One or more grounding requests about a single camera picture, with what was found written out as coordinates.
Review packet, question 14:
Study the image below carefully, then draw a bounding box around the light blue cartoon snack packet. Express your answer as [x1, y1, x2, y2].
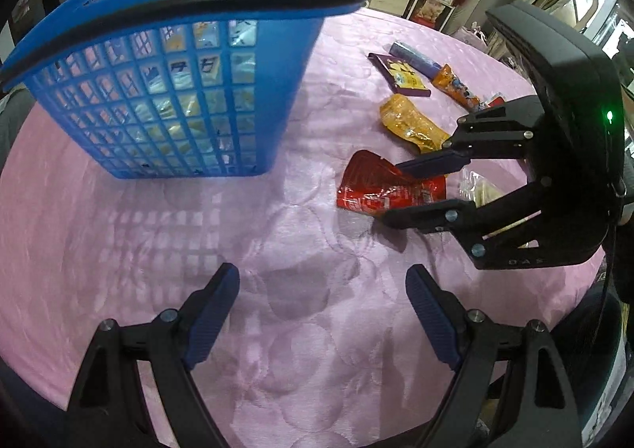
[139, 19, 258, 107]

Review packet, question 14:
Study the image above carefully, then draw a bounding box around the blue-grey snack packet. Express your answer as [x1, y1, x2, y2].
[389, 42, 441, 77]

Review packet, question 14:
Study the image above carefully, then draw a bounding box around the pink quilted table cover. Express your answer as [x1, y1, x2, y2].
[0, 7, 607, 448]

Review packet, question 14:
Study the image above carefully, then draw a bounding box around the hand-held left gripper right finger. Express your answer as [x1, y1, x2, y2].
[405, 264, 585, 448]

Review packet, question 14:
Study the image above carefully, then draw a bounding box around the purple snack packet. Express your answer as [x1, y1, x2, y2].
[367, 53, 432, 98]

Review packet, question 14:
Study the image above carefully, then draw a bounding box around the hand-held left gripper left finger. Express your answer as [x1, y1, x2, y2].
[67, 262, 241, 448]

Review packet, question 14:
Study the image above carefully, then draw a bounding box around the clear cracker packet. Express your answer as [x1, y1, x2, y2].
[129, 96, 233, 166]
[456, 167, 543, 237]

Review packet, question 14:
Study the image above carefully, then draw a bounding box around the yellow-orange snack packet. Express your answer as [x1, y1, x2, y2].
[379, 94, 451, 154]

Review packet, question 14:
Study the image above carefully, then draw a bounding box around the blue plastic basket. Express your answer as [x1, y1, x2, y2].
[0, 0, 374, 180]

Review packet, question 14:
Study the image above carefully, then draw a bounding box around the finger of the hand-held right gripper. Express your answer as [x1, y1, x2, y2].
[384, 179, 552, 255]
[395, 95, 546, 178]

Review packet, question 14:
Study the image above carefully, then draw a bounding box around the colourful snack bag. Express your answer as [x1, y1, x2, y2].
[416, 0, 449, 28]

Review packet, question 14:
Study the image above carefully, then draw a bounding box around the black cable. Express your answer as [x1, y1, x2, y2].
[592, 191, 627, 310]

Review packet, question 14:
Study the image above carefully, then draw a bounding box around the pink bag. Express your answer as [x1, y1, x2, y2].
[453, 22, 489, 47]

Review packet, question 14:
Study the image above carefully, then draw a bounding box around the orange stick snack packet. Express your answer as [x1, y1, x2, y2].
[430, 63, 491, 112]

